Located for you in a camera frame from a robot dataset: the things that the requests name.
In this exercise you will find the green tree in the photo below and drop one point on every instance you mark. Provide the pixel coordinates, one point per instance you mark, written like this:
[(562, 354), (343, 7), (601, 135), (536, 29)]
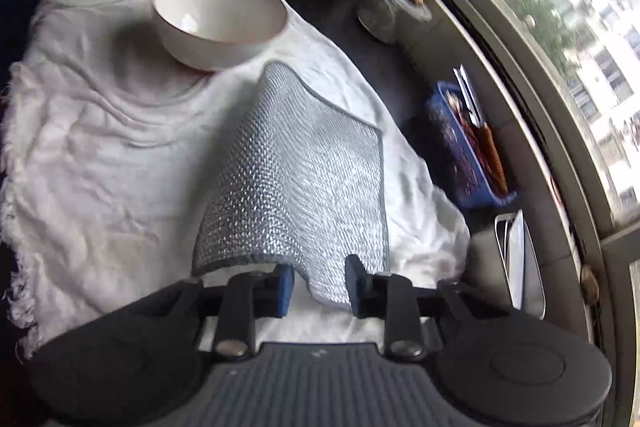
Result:
[(535, 17)]

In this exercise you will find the grey metal container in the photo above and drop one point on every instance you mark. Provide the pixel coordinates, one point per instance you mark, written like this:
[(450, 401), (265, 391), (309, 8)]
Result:
[(531, 277)]

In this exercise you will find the brown round object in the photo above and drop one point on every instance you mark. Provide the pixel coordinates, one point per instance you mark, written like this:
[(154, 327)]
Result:
[(590, 283)]

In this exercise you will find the blue plastic basket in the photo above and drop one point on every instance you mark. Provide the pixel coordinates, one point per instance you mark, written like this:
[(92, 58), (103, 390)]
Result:
[(455, 162)]

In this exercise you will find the white crumpled cloth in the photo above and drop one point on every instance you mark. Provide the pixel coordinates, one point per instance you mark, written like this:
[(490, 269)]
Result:
[(100, 132)]

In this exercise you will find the window frame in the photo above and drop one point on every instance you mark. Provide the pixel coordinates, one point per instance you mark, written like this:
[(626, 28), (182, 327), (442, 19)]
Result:
[(550, 107)]

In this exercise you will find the apartment building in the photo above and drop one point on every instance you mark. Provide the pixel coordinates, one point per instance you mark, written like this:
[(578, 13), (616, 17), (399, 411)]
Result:
[(605, 57)]

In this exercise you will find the white flat board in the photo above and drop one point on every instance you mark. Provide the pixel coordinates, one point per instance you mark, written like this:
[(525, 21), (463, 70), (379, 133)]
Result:
[(515, 257)]

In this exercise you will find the silver mesh dishcloth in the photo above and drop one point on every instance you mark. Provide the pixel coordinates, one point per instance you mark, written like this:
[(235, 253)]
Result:
[(300, 167)]

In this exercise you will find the dried red chillies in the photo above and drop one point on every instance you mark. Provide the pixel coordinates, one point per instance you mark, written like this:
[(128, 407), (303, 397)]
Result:
[(467, 142)]

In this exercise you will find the white ceramic bowl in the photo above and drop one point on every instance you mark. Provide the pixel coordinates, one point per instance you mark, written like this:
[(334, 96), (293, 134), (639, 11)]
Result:
[(210, 42)]

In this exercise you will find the glass jar with clear lid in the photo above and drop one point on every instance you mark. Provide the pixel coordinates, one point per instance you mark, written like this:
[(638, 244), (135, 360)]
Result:
[(385, 19)]

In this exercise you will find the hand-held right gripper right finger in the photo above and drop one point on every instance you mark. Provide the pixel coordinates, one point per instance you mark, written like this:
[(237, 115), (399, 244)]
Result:
[(355, 287)]

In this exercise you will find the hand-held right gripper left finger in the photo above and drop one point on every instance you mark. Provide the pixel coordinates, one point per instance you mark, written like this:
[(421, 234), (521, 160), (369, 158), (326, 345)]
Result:
[(285, 289)]

